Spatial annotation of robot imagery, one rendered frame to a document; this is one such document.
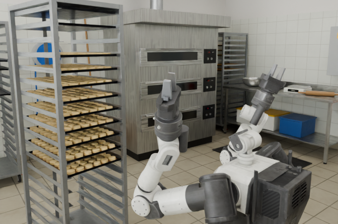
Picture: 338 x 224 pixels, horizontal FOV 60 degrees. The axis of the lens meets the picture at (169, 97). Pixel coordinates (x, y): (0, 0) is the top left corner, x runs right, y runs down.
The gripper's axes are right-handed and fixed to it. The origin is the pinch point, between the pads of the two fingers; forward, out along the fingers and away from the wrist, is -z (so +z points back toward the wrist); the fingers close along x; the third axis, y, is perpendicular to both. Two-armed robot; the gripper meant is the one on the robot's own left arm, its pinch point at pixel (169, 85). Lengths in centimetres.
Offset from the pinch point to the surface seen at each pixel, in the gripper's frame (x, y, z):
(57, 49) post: 56, -79, 23
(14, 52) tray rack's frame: 79, -132, 43
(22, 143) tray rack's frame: 54, -123, 103
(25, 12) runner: 83, -118, 15
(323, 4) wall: 427, 129, 76
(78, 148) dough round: 52, -75, 93
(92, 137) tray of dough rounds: 56, -65, 83
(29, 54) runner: 72, -114, 39
